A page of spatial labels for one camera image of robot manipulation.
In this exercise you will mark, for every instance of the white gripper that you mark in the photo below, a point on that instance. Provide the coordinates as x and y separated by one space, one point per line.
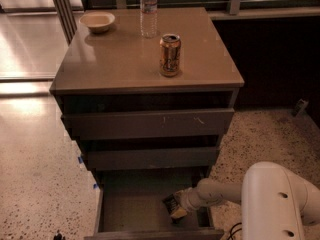
192 199

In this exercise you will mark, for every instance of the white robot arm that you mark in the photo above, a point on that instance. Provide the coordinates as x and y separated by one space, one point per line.
276 204

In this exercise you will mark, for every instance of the grey middle drawer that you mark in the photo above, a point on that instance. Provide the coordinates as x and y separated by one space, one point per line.
151 159

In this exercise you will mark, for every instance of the grey open bottom drawer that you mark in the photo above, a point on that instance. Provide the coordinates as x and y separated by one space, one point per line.
131 207

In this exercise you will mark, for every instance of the grey top drawer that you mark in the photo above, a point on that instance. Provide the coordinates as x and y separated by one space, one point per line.
148 124

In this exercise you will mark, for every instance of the grey drawer cabinet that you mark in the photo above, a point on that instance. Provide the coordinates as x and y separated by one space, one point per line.
119 71

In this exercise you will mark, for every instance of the blue tape piece upper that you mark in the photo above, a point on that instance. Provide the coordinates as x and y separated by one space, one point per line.
80 160

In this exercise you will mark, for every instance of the black object at floor edge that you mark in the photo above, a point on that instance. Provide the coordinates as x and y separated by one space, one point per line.
58 236

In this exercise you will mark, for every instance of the orange soda can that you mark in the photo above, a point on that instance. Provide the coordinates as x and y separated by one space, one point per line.
170 45

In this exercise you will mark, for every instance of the white ceramic bowl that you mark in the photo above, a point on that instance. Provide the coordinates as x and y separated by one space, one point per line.
97 22

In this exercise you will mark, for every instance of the clear plastic water bottle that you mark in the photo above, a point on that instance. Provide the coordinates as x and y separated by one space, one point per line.
148 18

